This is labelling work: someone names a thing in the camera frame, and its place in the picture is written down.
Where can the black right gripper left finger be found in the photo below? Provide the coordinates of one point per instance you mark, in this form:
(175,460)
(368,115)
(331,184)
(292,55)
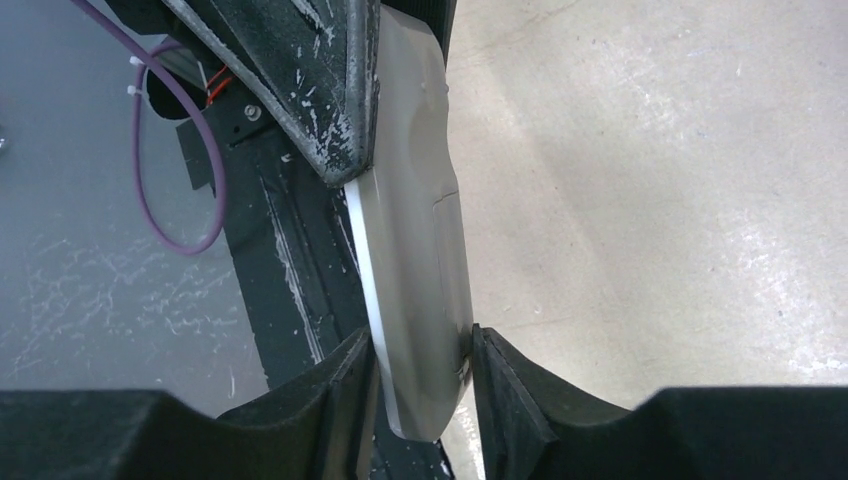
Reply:
(199,430)

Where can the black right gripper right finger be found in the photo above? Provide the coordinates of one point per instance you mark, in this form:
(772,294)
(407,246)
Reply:
(535,425)

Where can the white universal AC remote control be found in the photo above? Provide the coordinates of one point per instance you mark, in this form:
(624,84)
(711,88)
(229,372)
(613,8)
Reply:
(406,221)

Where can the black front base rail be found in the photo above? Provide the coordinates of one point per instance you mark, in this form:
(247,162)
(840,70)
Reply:
(292,250)

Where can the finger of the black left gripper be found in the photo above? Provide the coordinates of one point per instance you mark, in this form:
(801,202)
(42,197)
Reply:
(312,64)
(437,14)

